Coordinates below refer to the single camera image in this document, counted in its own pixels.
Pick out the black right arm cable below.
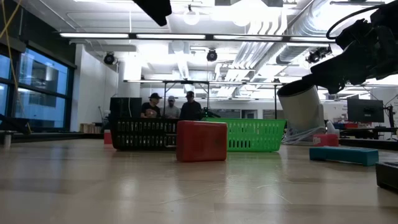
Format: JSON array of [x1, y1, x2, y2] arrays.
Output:
[[325, 3, 385, 40]]

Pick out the black background rig frame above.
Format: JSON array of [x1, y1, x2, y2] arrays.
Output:
[[161, 80, 278, 119]]

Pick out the blue item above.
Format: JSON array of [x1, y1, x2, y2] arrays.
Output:
[[308, 146, 380, 167]]

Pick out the wooden crates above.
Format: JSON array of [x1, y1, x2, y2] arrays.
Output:
[[80, 123, 104, 134]]

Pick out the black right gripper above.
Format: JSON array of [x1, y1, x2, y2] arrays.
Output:
[[302, 0, 398, 95]]

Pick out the green plastic basket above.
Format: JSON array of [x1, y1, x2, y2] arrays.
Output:
[[201, 117, 287, 153]]

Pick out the large window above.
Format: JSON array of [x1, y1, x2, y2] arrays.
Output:
[[0, 40, 75, 131]]

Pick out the background desk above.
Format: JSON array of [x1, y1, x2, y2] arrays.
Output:
[[338, 126, 398, 140]]

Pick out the black box item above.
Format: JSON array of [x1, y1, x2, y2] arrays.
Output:
[[375, 161, 398, 191]]

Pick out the round white pendant lamp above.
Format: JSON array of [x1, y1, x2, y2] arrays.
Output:
[[182, 4, 201, 26]]

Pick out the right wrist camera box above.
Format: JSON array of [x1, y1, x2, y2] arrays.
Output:
[[335, 17, 374, 50]]

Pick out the black plastic basket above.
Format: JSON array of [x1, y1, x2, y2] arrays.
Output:
[[109, 117, 178, 152]]

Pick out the black monitor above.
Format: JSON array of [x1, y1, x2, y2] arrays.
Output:
[[346, 98, 386, 123], [109, 96, 143, 119]]

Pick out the white cylinder with dark opening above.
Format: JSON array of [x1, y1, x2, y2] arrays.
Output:
[[276, 78, 326, 135]]

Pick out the long ceiling light bar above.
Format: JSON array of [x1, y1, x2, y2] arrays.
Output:
[[58, 32, 337, 44]]

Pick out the red charger with port slots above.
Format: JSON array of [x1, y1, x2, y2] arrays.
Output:
[[175, 120, 228, 163]]

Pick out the black monitor back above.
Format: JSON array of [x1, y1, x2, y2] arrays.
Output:
[[109, 96, 143, 119]]

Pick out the white frame peg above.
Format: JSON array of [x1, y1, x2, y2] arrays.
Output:
[[2, 130, 12, 149]]

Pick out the white round piece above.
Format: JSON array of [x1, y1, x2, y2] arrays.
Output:
[[325, 120, 341, 138]]

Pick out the yellow cable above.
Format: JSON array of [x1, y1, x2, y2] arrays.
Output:
[[0, 0, 32, 133]]

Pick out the person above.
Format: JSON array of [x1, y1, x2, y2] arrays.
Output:
[[162, 95, 182, 119], [179, 90, 203, 121], [140, 92, 163, 119]]

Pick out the silver ventilation duct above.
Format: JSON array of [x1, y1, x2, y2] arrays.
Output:
[[275, 0, 335, 65]]

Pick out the red item with white end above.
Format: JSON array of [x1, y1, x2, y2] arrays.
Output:
[[312, 133, 340, 148]]

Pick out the white cable bundle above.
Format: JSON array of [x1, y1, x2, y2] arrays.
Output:
[[281, 126, 328, 146]]

